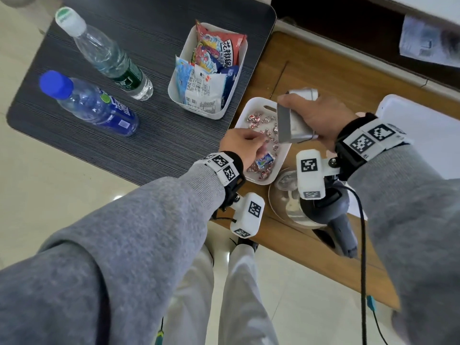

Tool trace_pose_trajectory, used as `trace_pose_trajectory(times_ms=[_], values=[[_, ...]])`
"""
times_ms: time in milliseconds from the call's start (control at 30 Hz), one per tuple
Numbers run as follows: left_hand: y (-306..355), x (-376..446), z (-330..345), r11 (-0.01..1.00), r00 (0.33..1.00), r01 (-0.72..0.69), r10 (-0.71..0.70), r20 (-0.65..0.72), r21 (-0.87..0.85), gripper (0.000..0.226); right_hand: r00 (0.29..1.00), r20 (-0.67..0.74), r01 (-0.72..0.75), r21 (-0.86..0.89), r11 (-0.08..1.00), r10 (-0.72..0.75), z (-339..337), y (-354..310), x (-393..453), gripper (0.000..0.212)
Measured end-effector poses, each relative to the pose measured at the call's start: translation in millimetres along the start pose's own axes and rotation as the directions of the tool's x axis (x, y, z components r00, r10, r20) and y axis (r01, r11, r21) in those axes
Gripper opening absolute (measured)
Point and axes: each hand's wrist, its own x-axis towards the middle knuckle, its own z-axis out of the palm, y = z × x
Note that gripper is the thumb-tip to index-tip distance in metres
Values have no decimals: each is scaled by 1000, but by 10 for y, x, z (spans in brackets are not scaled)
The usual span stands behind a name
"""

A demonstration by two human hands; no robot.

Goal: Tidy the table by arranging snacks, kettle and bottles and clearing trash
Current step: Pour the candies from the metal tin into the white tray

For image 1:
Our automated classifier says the person's right forearm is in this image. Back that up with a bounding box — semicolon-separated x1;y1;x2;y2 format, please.
346;145;460;345

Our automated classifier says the large white tray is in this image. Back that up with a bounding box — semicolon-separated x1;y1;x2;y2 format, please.
345;93;460;219

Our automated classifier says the red snack packet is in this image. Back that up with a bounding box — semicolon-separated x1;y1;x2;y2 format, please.
195;20;248;69

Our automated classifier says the small blue candy snack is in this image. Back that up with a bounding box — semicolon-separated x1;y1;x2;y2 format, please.
254;152;276;169

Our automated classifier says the person's right hand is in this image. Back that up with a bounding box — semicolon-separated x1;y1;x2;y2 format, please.
276;93;360;151

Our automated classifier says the square metal tin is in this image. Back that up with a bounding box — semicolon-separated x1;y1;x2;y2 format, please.
276;88;321;145

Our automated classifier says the green cap water bottle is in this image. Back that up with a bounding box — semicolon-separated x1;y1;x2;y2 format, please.
54;6;154;102

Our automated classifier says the white plastic basket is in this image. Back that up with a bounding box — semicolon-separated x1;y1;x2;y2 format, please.
167;22;249;121
234;96;292;186

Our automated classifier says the blue cap water bottle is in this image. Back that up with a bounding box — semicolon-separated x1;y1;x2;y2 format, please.
38;70;140;137

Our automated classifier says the white marker wrist tracker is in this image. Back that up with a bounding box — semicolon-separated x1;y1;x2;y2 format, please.
194;150;266;240
295;112;414;201

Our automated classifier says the person's leg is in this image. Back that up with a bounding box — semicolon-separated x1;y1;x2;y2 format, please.
217;242;279;345
161;233;229;345

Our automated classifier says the black right tracker cable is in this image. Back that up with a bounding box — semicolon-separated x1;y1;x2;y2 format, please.
334;184;391;345

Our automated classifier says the white marker right wrist tracker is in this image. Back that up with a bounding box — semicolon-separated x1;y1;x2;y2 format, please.
295;112;414;201

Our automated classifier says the person's left hand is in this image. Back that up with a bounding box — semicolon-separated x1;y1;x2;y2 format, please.
219;128;268;170

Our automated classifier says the printed paper sheet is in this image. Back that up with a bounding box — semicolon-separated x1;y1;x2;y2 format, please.
399;14;460;69

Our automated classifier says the person's left leg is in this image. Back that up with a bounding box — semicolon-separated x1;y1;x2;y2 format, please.
161;233;229;345

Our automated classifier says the pile of candies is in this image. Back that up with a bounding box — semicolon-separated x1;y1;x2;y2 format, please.
246;111;285;180

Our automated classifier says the person's right leg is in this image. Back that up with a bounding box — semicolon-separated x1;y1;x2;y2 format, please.
217;242;279;345

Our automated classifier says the dark blue snack packet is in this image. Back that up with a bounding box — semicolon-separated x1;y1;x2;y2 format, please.
192;41;240;108

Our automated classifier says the white marker left wrist tracker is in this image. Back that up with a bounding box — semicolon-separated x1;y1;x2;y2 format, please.
194;150;266;240

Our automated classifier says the light blue white packet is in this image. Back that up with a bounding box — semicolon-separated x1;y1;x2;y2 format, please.
175;56;228;115

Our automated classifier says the person's left forearm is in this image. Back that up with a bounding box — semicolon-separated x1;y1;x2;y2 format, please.
0;165;225;345

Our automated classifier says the steel kettle with black lid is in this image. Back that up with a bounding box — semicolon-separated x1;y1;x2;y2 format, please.
267;167;359;259

